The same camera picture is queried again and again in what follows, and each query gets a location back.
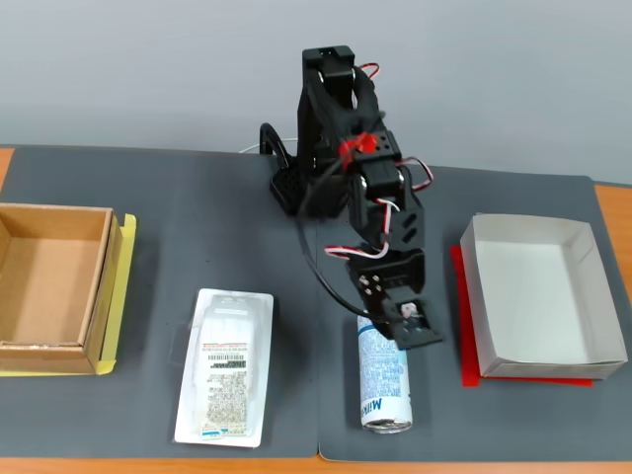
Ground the white blue drink can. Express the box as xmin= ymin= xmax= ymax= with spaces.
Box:
xmin=355 ymin=315 xmax=414 ymax=435

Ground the brown cardboard box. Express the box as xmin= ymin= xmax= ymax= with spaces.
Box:
xmin=0 ymin=201 xmax=122 ymax=375

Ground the black square gripper camera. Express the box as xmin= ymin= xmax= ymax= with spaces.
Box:
xmin=389 ymin=295 xmax=444 ymax=351

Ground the yellow paper sheet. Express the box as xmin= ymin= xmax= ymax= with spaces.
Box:
xmin=0 ymin=212 xmax=138 ymax=377

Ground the red white black servo wire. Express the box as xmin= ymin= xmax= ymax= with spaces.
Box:
xmin=324 ymin=197 xmax=401 ymax=261

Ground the thick black cable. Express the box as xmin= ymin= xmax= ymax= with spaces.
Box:
xmin=295 ymin=147 xmax=371 ymax=318

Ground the red tape tag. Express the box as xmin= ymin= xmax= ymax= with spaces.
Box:
xmin=340 ymin=131 xmax=377 ymax=167

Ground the grey table mat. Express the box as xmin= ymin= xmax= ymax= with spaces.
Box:
xmin=0 ymin=145 xmax=320 ymax=460
xmin=315 ymin=162 xmax=632 ymax=464

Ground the black table clamp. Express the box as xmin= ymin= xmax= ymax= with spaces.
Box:
xmin=259 ymin=121 xmax=291 ymax=172

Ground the red paper sheet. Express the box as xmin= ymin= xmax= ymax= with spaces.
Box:
xmin=448 ymin=245 xmax=593 ymax=389

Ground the white cardboard box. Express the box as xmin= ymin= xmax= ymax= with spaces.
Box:
xmin=459 ymin=212 xmax=629 ymax=380

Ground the white blister package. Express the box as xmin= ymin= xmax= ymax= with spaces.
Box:
xmin=173 ymin=287 xmax=275 ymax=449

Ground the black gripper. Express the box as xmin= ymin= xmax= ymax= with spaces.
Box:
xmin=345 ymin=249 xmax=427 ymax=343

